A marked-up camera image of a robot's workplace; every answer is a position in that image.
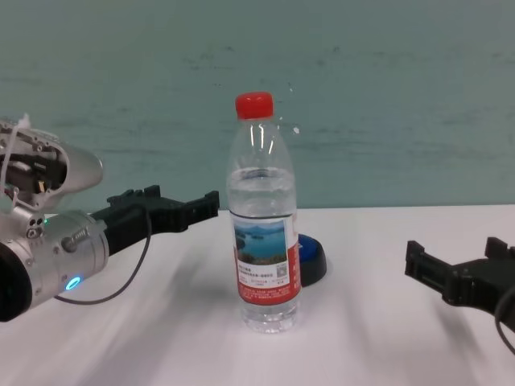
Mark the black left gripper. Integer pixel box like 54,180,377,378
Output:
91,184,220,257

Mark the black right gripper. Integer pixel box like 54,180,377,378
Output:
404,236,515,319

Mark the blue push button black base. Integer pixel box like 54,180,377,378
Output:
296,234,329,289

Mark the clear water bottle red cap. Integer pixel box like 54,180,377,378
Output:
225,92,303,335

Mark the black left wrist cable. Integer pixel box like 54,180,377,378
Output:
53,207,154,305

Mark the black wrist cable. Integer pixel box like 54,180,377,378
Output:
53,207,154,305
494,286,515,355

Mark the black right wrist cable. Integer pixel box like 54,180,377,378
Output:
494,286,515,355

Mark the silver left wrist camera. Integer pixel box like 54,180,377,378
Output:
0,116,105,211

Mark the white zip tie left camera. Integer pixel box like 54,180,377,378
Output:
0,113,33,212

